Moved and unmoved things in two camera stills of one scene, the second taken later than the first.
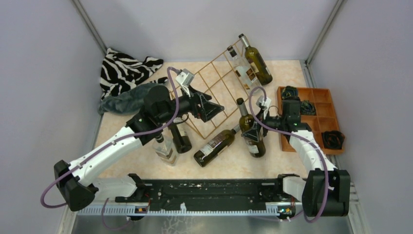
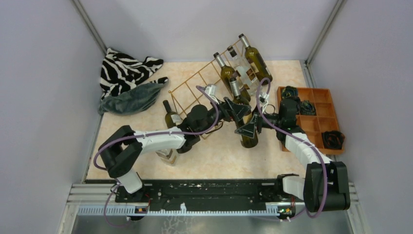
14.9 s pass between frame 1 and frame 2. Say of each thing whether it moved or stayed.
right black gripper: stayed
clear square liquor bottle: stayed
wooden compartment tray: stayed
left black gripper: moved
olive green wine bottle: stayed
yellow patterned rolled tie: stayed
